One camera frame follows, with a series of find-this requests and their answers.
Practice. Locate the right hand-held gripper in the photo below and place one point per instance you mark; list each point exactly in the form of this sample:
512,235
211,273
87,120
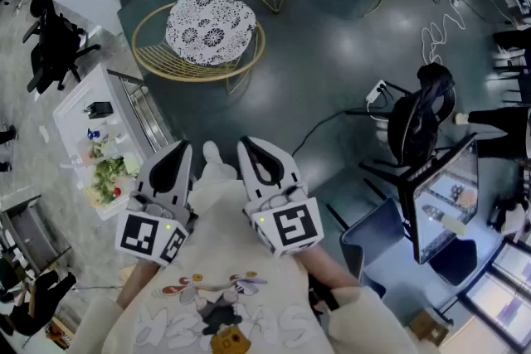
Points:
294,226

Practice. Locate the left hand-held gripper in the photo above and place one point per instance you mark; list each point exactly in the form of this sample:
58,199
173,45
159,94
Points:
141,234

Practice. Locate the person's right forearm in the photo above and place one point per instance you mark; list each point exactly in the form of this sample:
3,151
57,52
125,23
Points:
327,269

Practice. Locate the person's left forearm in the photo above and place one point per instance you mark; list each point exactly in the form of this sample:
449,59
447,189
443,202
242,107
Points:
139,282

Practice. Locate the dark blue chair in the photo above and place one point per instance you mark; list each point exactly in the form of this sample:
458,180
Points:
373,232
454,261

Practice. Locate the black mesh chair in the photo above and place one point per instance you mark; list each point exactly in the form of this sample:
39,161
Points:
408,128

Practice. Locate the black office chair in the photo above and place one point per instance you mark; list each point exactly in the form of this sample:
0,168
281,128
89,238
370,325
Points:
54,41

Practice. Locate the cream printed shirt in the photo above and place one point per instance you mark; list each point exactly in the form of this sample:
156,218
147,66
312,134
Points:
232,253

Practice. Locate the white cart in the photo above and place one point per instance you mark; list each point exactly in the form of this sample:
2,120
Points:
81,137

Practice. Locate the small black box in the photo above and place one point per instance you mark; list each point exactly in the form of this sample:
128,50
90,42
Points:
99,110

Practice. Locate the black waist pouch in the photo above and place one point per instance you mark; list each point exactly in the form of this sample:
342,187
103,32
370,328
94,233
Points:
323,294

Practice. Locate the white power strip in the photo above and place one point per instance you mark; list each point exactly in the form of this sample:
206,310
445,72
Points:
376,90

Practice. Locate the grey bench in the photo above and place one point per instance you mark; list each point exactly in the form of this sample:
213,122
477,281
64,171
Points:
29,232

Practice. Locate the floral black white seat cushion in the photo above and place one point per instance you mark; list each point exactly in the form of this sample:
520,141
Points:
209,29

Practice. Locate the cardboard box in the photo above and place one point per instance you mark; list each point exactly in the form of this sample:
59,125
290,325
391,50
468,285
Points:
429,325

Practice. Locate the black frame chair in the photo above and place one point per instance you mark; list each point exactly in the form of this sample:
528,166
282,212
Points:
514,54

